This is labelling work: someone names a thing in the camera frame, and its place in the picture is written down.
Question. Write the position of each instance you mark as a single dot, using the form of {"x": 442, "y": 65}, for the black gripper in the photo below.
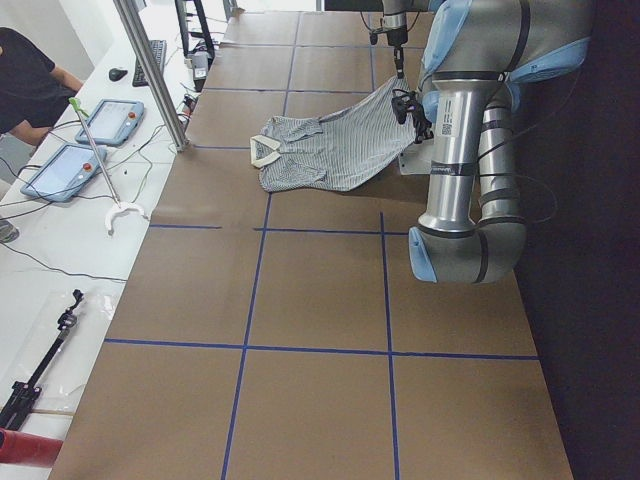
{"x": 395, "y": 22}
{"x": 403, "y": 106}

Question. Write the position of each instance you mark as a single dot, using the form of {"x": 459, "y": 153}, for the striped polo shirt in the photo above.
{"x": 336, "y": 152}

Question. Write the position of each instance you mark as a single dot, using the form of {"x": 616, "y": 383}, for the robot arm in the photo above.
{"x": 398, "y": 19}
{"x": 477, "y": 54}

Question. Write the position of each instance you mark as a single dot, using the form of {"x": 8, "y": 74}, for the black computer mouse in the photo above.
{"x": 116, "y": 74}

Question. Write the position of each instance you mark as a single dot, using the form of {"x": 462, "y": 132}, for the upper teach pendant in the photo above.
{"x": 113, "y": 121}

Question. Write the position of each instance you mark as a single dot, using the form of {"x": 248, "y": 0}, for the teach pendant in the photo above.
{"x": 113, "y": 121}
{"x": 64, "y": 174}

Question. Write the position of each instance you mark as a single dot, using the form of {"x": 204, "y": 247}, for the white-headed reach pole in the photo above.
{"x": 119, "y": 206}

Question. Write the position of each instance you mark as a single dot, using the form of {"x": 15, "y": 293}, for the lower teach pendant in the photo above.
{"x": 64, "y": 174}

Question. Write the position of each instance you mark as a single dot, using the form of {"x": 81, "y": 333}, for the person in black shirt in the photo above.
{"x": 34, "y": 90}

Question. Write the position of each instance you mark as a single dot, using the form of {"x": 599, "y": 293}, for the black tripod stick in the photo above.
{"x": 25, "y": 393}

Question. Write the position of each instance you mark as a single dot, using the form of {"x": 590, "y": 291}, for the red cylinder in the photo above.
{"x": 19, "y": 448}

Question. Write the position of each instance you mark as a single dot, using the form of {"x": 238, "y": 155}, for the white camera post base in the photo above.
{"x": 416, "y": 159}

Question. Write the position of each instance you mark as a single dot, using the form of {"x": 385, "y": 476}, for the aluminium frame post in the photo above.
{"x": 141, "y": 46}

